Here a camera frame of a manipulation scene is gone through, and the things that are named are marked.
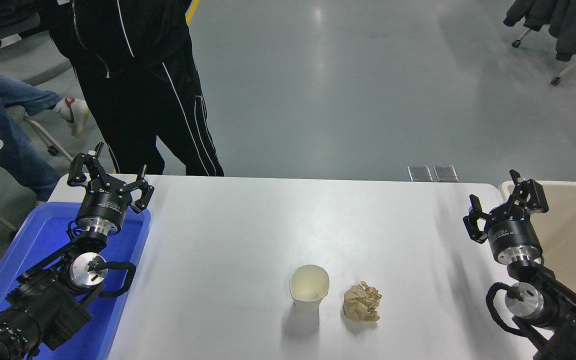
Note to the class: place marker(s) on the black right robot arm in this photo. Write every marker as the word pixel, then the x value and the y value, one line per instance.
pixel 568 300

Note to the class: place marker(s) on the metal floor plate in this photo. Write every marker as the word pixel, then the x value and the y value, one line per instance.
pixel 419 173
pixel 445 173

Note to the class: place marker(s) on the blue plastic tray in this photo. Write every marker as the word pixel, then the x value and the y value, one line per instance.
pixel 128 235

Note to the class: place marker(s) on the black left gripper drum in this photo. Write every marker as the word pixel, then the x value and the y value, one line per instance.
pixel 103 205

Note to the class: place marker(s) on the white paper cup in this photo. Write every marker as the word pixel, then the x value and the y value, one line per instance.
pixel 309 300

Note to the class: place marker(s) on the crumpled tan paper ball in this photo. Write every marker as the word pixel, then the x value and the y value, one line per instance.
pixel 362 302

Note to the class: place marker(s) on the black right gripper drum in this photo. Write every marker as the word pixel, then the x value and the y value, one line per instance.
pixel 513 237

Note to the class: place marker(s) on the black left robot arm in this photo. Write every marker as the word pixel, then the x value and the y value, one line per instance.
pixel 48 305

